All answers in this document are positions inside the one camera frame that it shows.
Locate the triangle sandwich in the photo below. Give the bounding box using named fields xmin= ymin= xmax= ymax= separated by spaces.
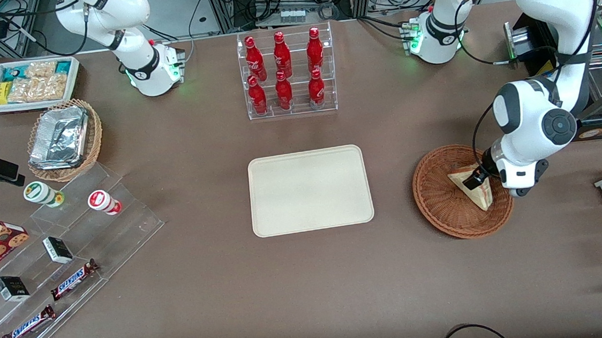
xmin=446 ymin=162 xmax=494 ymax=215

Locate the brown round wicker basket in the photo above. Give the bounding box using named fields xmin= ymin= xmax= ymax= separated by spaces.
xmin=409 ymin=140 xmax=518 ymax=244

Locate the light wicker basket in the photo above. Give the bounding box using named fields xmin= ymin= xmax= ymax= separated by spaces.
xmin=23 ymin=97 xmax=107 ymax=185

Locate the beige plastic tray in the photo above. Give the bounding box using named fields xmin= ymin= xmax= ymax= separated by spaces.
xmin=246 ymin=142 xmax=377 ymax=239

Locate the green lid yogurt cup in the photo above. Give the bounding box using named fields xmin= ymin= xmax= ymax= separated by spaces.
xmin=22 ymin=178 xmax=65 ymax=211

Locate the clear bag of crackers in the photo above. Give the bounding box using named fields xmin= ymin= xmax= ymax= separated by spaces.
xmin=24 ymin=60 xmax=58 ymax=80
xmin=6 ymin=73 xmax=69 ymax=105

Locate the small black carton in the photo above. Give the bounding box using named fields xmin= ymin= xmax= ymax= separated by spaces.
xmin=0 ymin=274 xmax=32 ymax=304
xmin=42 ymin=235 xmax=75 ymax=266

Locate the red lid yogurt cup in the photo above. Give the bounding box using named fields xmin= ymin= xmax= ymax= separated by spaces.
xmin=86 ymin=188 xmax=123 ymax=217

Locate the black food warmer with pans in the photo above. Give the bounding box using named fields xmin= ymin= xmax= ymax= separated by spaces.
xmin=502 ymin=5 xmax=602 ymax=147

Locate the Snickers chocolate bar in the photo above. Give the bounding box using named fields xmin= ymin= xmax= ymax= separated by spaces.
xmin=0 ymin=304 xmax=58 ymax=338
xmin=48 ymin=258 xmax=102 ymax=302

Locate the clear acrylic stepped stand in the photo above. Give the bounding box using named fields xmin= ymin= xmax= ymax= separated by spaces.
xmin=0 ymin=157 xmax=175 ymax=338

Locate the red cola bottle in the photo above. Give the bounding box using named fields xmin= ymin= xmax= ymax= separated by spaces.
xmin=243 ymin=34 xmax=268 ymax=84
xmin=271 ymin=30 xmax=294 ymax=80
xmin=304 ymin=26 xmax=326 ymax=76
xmin=246 ymin=74 xmax=269 ymax=118
xmin=306 ymin=67 xmax=327 ymax=110
xmin=274 ymin=69 xmax=295 ymax=113

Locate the clear acrylic bottle rack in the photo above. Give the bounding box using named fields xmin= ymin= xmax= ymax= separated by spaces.
xmin=235 ymin=21 xmax=340 ymax=122

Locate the black cable loop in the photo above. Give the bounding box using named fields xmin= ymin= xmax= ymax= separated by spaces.
xmin=434 ymin=320 xmax=514 ymax=338

